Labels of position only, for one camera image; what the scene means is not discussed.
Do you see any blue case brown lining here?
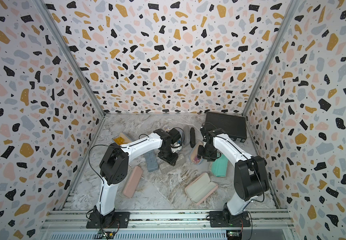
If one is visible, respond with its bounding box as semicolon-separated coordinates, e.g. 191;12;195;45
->
182;125;190;147

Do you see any grey case mint lining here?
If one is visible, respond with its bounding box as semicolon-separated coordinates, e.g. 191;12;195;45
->
144;150;159;173

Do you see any case with purple glasses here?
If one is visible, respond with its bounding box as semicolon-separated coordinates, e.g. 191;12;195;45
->
189;142;203;165

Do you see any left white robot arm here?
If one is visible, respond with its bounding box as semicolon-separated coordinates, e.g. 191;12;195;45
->
92;128;182;221

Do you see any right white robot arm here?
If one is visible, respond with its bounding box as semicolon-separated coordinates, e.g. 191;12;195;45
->
197;124;269;227

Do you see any pink open glasses case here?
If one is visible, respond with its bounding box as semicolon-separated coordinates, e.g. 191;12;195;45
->
184;173;218;206

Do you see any pink closed glasses case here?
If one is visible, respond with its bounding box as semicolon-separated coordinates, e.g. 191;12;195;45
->
122;166;144;199

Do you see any playing card box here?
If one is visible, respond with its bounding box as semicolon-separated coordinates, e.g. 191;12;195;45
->
163;127;172;132

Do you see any black briefcase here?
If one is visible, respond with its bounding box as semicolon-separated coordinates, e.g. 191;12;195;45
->
203;112;247;143

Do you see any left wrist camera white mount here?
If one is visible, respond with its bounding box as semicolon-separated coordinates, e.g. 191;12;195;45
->
171;141;182;152

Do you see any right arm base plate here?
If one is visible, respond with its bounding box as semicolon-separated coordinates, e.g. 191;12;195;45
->
207;209;251;228

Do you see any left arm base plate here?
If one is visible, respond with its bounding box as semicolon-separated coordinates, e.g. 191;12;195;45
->
86;211;131;229

